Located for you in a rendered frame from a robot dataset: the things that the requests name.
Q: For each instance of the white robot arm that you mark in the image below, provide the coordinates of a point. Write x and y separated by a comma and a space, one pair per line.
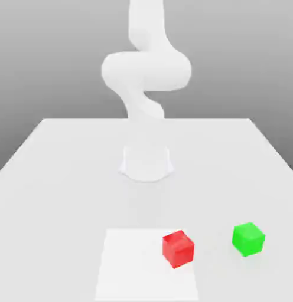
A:
146, 70

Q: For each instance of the small green cube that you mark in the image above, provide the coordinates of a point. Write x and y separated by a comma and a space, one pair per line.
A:
248, 239

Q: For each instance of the small red cube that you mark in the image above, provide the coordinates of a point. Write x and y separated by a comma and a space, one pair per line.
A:
177, 249

